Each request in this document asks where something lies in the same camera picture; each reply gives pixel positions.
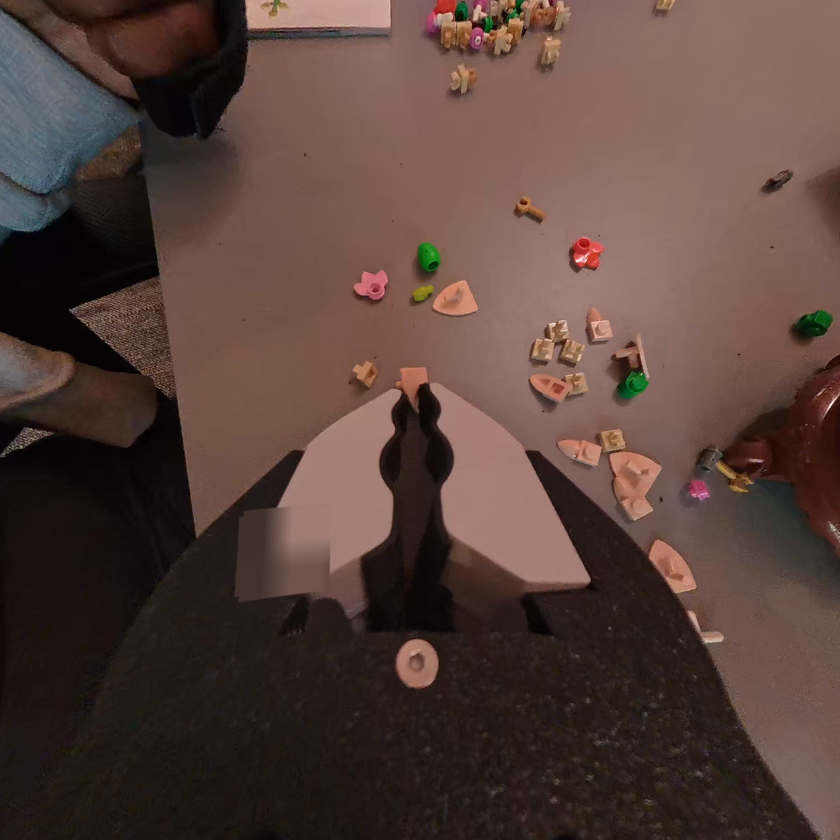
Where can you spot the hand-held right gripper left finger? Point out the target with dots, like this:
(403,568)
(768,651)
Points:
(341,459)

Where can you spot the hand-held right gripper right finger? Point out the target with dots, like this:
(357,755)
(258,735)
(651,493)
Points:
(499,499)

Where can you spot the peach petal brick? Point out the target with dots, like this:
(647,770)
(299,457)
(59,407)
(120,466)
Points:
(413,379)
(633,469)
(673,568)
(633,505)
(453,303)

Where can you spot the person's left forearm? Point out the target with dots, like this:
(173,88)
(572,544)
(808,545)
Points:
(52,131)

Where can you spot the grey desk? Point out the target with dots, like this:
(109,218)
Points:
(295,197)

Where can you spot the person's left hand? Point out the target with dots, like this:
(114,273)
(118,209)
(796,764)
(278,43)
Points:
(151,33)

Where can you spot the peach boat brick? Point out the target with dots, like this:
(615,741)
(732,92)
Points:
(548,388)
(581,453)

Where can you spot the flower instruction booklet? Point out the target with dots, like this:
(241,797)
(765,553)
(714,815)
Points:
(328,16)

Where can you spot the cluster of tan square bricks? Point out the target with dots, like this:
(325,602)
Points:
(569,352)

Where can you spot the pink flower brick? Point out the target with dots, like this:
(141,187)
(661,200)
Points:
(367,289)

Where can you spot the green round brick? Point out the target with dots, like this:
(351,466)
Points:
(814,324)
(632,386)

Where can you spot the lime small brick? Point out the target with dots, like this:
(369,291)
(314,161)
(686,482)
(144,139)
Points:
(422,294)

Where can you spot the tan stick brick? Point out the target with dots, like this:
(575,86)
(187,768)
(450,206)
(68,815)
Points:
(633,358)

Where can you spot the peach stud brick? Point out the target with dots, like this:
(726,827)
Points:
(599,328)

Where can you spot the magenta small flower brick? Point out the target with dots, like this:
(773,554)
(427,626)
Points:
(699,490)

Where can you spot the grey gold pin brick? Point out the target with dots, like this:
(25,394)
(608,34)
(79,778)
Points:
(709,458)

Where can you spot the green egg brick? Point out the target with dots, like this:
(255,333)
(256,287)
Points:
(426,253)

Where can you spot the white small brick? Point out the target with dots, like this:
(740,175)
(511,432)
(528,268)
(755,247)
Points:
(712,636)

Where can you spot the red flower brick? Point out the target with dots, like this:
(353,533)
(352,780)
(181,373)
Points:
(586,254)

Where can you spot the brown hook brick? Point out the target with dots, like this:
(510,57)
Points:
(525,208)

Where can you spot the heap of mixed small bricks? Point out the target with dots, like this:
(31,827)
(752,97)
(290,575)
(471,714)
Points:
(485,33)

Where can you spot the person's legs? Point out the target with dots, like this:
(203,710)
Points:
(79,623)

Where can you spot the toy brick potted plant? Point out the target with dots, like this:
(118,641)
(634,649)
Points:
(814,426)

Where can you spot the black small brick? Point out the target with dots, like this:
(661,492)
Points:
(778,179)

